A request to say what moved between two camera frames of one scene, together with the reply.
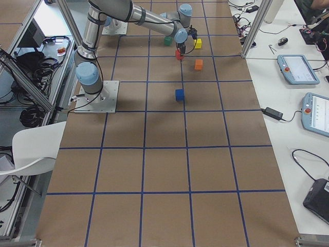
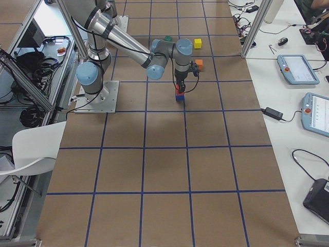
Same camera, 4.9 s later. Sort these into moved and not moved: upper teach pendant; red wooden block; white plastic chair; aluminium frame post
Moved: red wooden block
Not moved: upper teach pendant; white plastic chair; aluminium frame post
